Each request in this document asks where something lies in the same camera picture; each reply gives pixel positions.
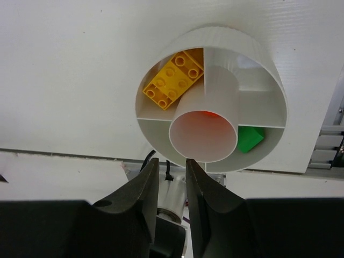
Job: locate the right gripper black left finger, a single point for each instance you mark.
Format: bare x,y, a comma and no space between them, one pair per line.
121,224

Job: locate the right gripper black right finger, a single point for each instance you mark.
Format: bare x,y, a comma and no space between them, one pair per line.
226,225

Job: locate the green square lego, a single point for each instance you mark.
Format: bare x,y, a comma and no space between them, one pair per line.
249,137

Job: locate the orange lego piece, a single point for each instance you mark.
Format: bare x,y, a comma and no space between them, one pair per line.
210,114

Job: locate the yellow long lego brick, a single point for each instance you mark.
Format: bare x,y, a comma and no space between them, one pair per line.
179,73

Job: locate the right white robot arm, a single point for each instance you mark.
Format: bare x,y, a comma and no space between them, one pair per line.
170,235

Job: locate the white round divided container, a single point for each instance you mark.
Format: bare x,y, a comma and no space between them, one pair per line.
240,83

